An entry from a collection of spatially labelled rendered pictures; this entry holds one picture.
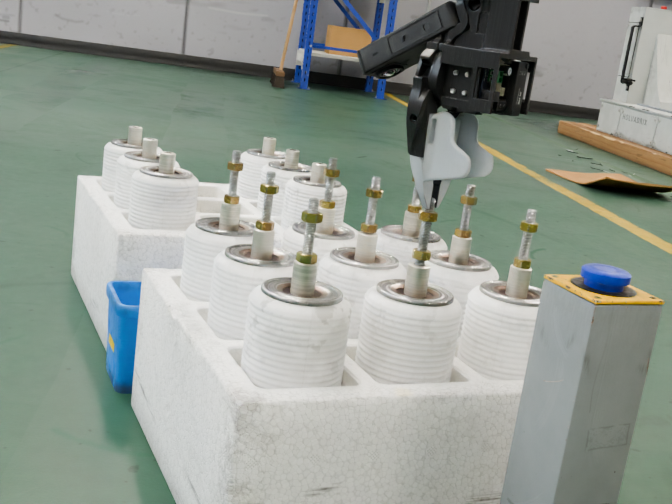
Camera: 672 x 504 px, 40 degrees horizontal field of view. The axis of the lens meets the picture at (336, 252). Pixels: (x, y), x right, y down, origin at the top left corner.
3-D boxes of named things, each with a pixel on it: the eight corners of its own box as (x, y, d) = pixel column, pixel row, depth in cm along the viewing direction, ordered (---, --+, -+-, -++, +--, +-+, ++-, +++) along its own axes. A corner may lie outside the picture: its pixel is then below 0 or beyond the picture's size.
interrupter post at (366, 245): (355, 258, 102) (359, 228, 101) (376, 262, 101) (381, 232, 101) (350, 262, 100) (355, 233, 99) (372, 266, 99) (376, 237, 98)
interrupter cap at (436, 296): (366, 297, 88) (367, 290, 87) (387, 280, 95) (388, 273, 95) (443, 315, 86) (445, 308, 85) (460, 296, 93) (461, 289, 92)
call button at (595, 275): (605, 285, 79) (610, 262, 79) (637, 300, 76) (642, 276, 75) (567, 285, 77) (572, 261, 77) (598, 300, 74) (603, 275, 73)
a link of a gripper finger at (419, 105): (413, 157, 83) (431, 58, 81) (399, 154, 84) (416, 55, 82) (440, 158, 87) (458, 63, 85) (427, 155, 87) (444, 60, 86)
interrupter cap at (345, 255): (338, 248, 105) (339, 243, 105) (404, 261, 103) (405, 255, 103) (321, 263, 98) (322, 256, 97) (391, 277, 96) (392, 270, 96)
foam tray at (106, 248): (277, 277, 180) (288, 187, 176) (359, 352, 146) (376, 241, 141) (70, 274, 164) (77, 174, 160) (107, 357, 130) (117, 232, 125)
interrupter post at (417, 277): (399, 297, 89) (404, 264, 89) (405, 291, 92) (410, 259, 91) (423, 302, 89) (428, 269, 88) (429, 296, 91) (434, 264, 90)
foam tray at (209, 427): (405, 393, 132) (426, 272, 127) (574, 546, 97) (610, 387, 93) (129, 405, 116) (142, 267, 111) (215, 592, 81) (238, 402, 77)
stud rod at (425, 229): (411, 273, 89) (423, 197, 88) (415, 272, 90) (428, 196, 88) (420, 276, 89) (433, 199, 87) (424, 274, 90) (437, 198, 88)
